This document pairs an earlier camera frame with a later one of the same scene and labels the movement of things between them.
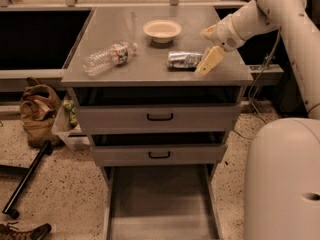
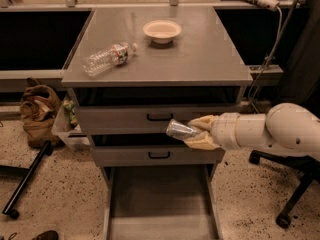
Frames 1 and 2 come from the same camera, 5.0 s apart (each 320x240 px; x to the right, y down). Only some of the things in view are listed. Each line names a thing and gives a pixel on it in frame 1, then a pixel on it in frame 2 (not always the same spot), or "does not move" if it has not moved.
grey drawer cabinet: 158,128 does not move
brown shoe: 9,232 → 47,235
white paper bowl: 162,30 does not move
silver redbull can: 183,61 → 180,131
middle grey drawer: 159,154 does not move
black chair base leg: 8,208 does not move
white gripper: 224,34 → 225,130
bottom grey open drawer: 161,202 does not move
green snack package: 69,105 does not move
